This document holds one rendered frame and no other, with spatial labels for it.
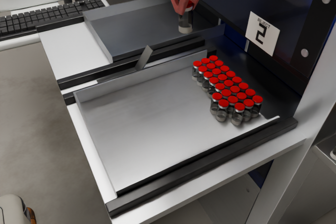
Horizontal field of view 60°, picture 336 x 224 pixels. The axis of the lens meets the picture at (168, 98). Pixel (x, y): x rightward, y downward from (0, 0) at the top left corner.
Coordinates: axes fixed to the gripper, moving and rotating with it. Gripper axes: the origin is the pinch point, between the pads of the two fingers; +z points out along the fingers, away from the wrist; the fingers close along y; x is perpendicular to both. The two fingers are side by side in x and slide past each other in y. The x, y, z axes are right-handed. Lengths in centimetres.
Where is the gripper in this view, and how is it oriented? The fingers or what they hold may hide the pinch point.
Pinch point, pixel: (184, 5)
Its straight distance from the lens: 44.3
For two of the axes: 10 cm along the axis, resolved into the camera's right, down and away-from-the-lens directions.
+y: 7.4, -4.8, 4.7
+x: -6.7, -5.2, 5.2
